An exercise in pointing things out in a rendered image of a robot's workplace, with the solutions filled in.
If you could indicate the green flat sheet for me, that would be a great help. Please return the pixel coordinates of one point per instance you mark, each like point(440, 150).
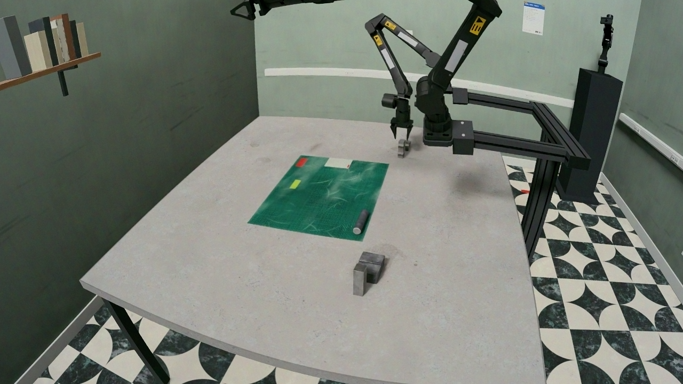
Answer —
point(323, 196)

